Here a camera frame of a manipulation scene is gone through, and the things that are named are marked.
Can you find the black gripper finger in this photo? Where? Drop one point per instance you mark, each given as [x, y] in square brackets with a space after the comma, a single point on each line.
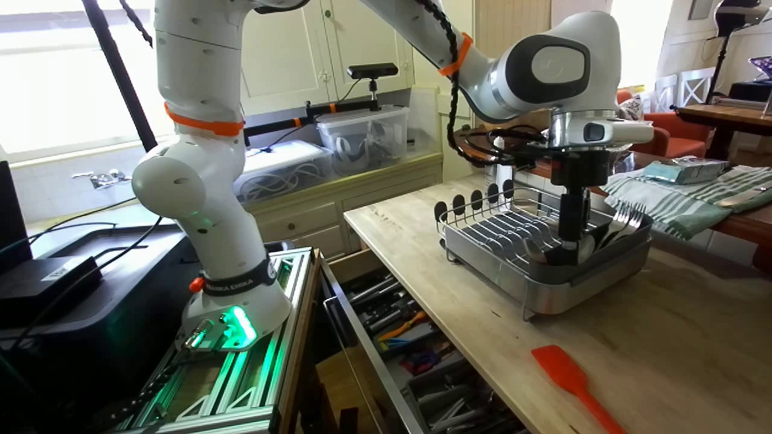
[572, 212]

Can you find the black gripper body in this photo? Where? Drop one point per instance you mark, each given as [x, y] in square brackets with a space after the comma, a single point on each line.
[585, 168]

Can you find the silver fork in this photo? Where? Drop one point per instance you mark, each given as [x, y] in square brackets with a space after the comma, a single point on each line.
[625, 226]

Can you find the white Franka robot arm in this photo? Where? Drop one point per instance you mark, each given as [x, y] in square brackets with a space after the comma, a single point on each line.
[201, 194]

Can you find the dark grey utensil holder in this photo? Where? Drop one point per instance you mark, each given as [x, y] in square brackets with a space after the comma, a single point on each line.
[611, 264]

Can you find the clear hand sanitizer bottle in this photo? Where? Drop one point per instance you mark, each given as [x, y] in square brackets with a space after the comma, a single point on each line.
[505, 180]

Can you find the teal flat package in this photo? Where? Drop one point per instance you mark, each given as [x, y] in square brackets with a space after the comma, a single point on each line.
[683, 171]

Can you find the red sofa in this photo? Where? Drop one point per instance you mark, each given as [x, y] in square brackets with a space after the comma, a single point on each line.
[683, 145]

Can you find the green striped dish towel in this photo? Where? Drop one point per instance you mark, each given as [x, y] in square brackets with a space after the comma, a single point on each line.
[683, 209]

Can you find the white lattice chair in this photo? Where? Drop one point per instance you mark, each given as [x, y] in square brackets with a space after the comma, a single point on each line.
[690, 88]

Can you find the dark wooden table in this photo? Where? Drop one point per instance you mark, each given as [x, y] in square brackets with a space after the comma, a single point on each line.
[724, 116]

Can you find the red silicone spatula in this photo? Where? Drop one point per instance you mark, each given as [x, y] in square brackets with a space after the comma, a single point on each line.
[562, 369]

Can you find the open kitchen drawer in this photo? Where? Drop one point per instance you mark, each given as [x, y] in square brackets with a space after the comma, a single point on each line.
[401, 338]

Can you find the clear plastic storage bin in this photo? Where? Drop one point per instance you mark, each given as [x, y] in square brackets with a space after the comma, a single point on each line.
[363, 135]

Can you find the cream drawer cabinet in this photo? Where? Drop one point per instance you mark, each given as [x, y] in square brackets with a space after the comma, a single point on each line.
[305, 220]

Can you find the black bar with orange clamps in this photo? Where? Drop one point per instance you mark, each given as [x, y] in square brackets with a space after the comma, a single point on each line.
[273, 126]

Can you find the black equipment case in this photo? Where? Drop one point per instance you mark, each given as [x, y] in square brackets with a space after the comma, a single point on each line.
[121, 338]

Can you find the black tripod pole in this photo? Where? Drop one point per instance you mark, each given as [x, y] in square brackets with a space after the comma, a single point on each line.
[121, 76]

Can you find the black flat box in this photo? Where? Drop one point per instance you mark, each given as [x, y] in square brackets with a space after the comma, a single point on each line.
[50, 285]

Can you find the black monitor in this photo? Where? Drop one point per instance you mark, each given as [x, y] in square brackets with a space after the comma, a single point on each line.
[10, 217]

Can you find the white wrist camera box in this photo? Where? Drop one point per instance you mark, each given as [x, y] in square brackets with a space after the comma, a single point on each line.
[611, 132]

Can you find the black camera on bar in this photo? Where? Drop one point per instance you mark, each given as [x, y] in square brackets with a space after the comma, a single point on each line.
[372, 70]

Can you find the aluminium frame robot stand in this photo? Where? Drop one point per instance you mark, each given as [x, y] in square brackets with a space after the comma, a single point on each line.
[243, 386]

